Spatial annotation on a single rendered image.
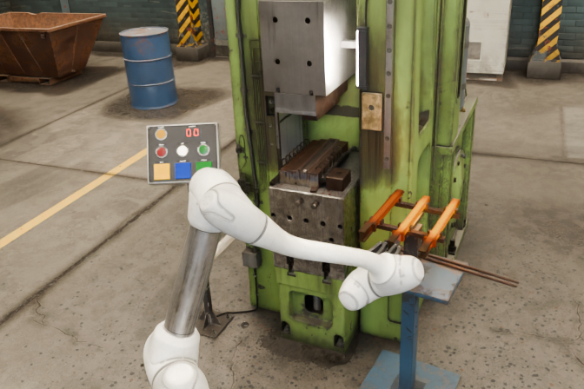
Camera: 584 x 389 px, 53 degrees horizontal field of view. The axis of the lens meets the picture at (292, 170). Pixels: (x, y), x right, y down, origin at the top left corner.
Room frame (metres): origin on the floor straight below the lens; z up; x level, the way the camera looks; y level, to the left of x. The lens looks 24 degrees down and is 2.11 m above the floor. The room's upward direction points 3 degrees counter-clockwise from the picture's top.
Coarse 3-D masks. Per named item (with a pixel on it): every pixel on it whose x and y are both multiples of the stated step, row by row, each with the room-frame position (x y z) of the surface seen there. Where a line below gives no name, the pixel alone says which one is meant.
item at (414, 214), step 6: (426, 198) 2.18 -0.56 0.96; (420, 204) 2.13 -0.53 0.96; (414, 210) 2.08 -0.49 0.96; (420, 210) 2.09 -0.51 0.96; (408, 216) 2.03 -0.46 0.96; (414, 216) 2.03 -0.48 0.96; (402, 222) 1.99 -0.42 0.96; (408, 222) 1.99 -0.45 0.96; (402, 228) 1.94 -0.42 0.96; (396, 234) 1.88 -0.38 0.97; (402, 234) 1.89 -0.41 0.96; (390, 240) 1.85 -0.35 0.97; (402, 240) 1.89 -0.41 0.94; (390, 246) 1.83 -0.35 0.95
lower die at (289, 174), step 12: (312, 144) 2.83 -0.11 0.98; (324, 144) 2.77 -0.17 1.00; (336, 144) 2.78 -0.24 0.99; (300, 156) 2.67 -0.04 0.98; (312, 156) 2.62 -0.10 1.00; (324, 156) 2.63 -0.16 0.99; (336, 156) 2.66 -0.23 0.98; (288, 168) 2.53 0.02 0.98; (312, 168) 2.49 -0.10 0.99; (324, 168) 2.51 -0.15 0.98; (288, 180) 2.50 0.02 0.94; (300, 180) 2.47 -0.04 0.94; (312, 180) 2.44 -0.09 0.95
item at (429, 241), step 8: (456, 200) 2.15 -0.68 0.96; (448, 208) 2.08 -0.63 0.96; (448, 216) 2.02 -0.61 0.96; (440, 224) 1.96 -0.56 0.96; (432, 232) 1.90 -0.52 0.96; (440, 232) 1.92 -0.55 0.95; (424, 240) 1.86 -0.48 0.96; (432, 240) 1.84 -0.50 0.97; (424, 248) 1.79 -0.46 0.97; (424, 256) 1.77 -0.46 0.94
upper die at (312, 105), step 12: (276, 96) 2.51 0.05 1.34; (288, 96) 2.49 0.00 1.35; (300, 96) 2.46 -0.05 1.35; (312, 96) 2.44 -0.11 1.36; (324, 96) 2.53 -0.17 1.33; (336, 96) 2.67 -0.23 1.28; (276, 108) 2.51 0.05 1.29; (288, 108) 2.49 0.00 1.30; (300, 108) 2.46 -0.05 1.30; (312, 108) 2.44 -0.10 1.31; (324, 108) 2.52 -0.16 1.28
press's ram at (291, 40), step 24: (264, 0) 2.53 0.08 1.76; (288, 0) 2.49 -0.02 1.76; (312, 0) 2.45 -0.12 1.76; (336, 0) 2.55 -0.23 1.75; (264, 24) 2.53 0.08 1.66; (288, 24) 2.48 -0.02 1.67; (312, 24) 2.43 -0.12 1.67; (336, 24) 2.54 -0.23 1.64; (264, 48) 2.53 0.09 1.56; (288, 48) 2.48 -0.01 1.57; (312, 48) 2.43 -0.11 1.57; (336, 48) 2.54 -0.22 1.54; (264, 72) 2.54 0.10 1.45; (288, 72) 2.49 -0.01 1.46; (312, 72) 2.44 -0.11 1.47; (336, 72) 2.53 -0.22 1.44
